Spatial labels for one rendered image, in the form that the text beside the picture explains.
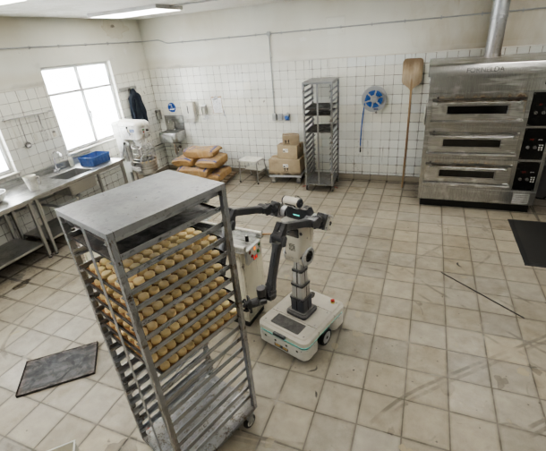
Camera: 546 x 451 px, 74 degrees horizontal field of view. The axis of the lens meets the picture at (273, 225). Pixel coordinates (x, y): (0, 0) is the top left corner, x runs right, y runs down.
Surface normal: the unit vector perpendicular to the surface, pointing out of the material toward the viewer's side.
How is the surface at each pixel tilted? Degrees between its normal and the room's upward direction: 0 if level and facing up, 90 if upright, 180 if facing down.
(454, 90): 90
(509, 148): 90
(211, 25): 90
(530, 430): 0
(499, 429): 0
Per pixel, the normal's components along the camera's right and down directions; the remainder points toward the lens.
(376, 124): -0.36, 0.44
